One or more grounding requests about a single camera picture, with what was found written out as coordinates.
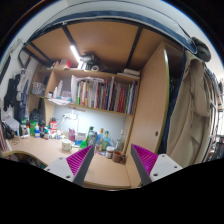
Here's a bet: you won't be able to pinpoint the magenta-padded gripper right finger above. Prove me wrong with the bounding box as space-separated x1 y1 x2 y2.
130 143 183 187

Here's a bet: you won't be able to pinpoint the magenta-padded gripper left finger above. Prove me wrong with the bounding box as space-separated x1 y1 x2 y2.
44 145 96 187

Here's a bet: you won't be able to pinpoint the pink pouch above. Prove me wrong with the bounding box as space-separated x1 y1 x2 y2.
68 128 77 143

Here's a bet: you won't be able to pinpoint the grey shaker bottle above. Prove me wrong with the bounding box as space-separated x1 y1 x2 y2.
90 130 99 148

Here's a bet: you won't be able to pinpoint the red and white canister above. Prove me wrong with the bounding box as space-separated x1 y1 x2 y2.
49 117 58 134

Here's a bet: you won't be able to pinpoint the white power strip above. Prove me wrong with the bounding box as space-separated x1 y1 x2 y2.
63 112 79 121

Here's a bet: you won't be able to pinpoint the green tub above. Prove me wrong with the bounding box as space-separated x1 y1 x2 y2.
29 121 38 137

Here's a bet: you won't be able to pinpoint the beige hanging coat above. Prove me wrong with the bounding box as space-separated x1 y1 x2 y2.
166 49 213 168

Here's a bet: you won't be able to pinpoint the metal clothes rack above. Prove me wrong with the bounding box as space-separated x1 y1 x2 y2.
201 66 224 164

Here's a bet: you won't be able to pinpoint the hanging dark clothes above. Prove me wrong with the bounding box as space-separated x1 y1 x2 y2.
3 54 39 124

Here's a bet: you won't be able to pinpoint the overhead light strip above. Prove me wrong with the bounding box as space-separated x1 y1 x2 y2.
69 44 82 64

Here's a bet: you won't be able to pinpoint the white mug green handle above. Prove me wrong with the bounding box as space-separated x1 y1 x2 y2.
61 138 73 152

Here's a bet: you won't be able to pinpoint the white cable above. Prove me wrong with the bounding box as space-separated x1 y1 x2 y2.
59 114 81 134

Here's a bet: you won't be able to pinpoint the black metal bed frame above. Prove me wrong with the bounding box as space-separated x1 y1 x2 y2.
18 9 198 69

